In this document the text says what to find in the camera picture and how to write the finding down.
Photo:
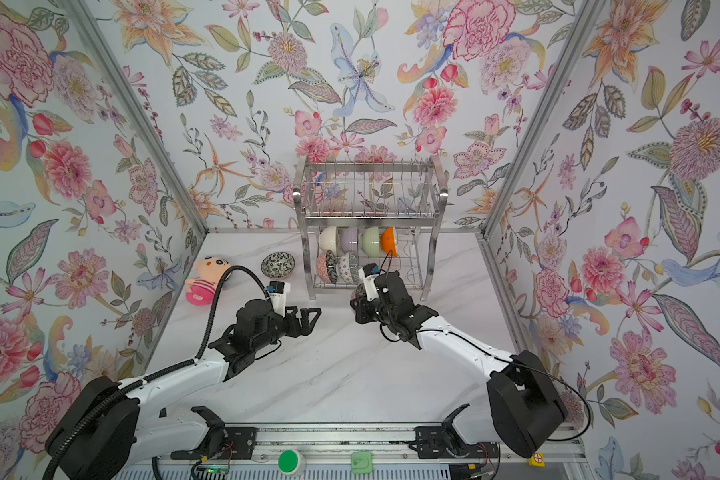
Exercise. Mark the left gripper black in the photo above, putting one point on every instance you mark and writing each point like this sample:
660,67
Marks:
305,328

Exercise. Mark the cream bowl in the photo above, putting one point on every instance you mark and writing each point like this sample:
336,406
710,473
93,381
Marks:
328,240

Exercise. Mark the aluminium left corner post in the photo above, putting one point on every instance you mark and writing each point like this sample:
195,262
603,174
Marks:
80,17

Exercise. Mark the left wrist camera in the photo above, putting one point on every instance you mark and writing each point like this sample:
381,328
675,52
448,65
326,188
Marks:
278,292

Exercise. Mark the stainless steel dish rack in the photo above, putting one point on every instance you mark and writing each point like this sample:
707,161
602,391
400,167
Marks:
410,194

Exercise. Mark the patterned bowl front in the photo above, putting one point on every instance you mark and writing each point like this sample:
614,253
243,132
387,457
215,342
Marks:
326,267

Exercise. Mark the aluminium right corner post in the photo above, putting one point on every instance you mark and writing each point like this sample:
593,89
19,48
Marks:
583,26

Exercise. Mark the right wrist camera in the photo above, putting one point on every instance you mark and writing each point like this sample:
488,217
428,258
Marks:
368,275

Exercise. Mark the aluminium corner post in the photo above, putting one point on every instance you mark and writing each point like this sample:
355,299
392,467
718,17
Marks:
80,17
583,26

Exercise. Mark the purple bowl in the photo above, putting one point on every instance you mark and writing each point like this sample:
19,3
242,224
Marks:
349,240

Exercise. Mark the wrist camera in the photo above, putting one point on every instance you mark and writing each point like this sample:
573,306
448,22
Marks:
278,292
368,275

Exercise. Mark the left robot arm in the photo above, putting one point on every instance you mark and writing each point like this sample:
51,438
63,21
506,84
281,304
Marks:
111,425

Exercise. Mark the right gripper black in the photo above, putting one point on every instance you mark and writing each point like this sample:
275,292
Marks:
362,308

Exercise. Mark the green bowl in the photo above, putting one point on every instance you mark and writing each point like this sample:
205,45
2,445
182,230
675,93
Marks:
370,242

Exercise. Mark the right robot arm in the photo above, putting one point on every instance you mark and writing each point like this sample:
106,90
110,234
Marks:
521,408

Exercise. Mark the light green square button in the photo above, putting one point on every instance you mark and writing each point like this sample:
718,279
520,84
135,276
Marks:
362,463

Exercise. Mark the orange white bowl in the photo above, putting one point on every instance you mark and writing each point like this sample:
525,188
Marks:
389,242

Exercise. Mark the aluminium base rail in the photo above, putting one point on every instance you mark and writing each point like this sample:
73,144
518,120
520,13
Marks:
401,451

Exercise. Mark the pink plush doll toy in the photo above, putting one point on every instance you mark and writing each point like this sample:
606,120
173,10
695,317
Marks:
202,288

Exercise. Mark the green round button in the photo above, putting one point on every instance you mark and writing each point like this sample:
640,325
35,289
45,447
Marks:
291,463

